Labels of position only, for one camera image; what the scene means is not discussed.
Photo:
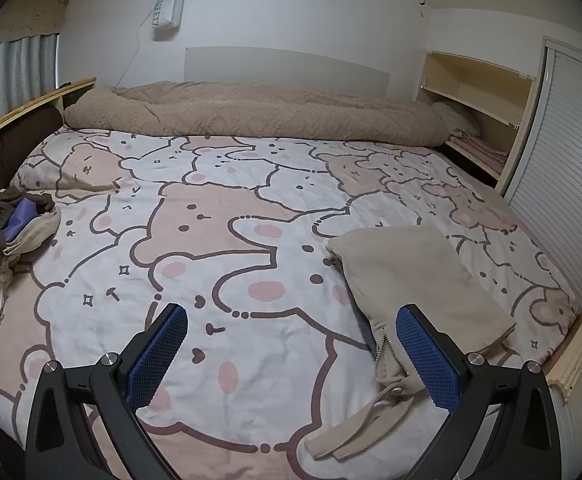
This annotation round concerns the dark brown bed panel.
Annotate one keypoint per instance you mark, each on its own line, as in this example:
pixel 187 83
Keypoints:
pixel 21 135

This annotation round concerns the beige curtain pelmet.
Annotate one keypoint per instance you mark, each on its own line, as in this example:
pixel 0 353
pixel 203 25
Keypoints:
pixel 36 12

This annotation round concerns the beige zip garment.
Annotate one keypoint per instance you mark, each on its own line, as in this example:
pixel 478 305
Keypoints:
pixel 411 270

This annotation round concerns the beige quilted blanket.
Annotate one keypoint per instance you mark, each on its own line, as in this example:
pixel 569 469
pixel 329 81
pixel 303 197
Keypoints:
pixel 251 112

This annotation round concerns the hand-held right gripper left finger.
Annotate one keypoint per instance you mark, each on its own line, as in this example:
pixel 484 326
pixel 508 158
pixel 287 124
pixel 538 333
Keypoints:
pixel 156 355

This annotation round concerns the wooden bed rail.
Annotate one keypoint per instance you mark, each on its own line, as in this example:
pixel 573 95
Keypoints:
pixel 21 105

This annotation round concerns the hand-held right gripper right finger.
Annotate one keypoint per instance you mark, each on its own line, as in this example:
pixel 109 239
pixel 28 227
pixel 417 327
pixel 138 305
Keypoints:
pixel 423 355

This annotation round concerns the cream white garment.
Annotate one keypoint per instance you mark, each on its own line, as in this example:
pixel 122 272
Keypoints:
pixel 31 232

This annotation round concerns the cream wall shelf niche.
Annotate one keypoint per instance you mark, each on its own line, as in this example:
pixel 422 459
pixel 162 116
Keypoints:
pixel 451 72

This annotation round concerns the pale pillow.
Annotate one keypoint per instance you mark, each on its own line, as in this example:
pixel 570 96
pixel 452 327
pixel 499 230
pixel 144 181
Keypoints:
pixel 446 112

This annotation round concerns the bear print bed cover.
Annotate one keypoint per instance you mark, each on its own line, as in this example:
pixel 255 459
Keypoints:
pixel 251 240

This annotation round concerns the white slatted cabinet door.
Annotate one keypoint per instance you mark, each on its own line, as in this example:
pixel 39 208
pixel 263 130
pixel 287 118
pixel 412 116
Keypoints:
pixel 556 160

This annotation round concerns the folded pink cloth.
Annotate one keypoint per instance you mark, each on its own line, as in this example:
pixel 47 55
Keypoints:
pixel 481 150

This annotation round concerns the purple garment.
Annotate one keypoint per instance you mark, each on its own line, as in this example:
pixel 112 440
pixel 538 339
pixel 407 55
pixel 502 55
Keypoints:
pixel 18 220

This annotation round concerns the white wall-mounted device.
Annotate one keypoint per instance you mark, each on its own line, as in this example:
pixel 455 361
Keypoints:
pixel 168 10

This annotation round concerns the grey pleated curtain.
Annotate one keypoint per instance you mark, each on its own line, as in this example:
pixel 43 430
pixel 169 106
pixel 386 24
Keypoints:
pixel 6 80

